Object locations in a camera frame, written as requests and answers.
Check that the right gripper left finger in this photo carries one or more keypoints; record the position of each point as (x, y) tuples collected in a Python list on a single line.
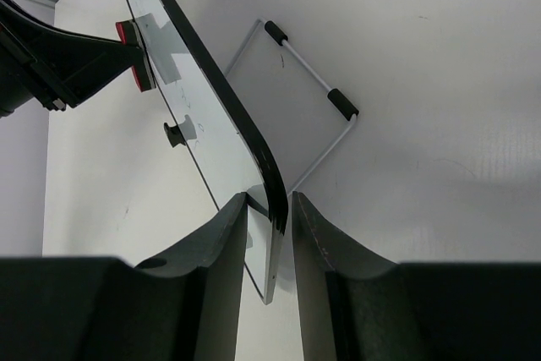
[(180, 304)]

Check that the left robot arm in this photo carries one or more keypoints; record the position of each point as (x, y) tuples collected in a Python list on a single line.
[(60, 68)]

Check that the small black-framed whiteboard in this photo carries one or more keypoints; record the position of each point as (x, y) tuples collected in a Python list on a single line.
[(227, 147)]

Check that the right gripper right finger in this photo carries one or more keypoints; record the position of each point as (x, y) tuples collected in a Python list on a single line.
[(357, 305)]

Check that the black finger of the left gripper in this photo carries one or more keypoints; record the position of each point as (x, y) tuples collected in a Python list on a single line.
[(58, 68)]

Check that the wire whiteboard stand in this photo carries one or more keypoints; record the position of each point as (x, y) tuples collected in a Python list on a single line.
[(302, 118)]

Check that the red whiteboard eraser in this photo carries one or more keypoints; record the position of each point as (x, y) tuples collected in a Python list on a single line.
[(129, 35)]

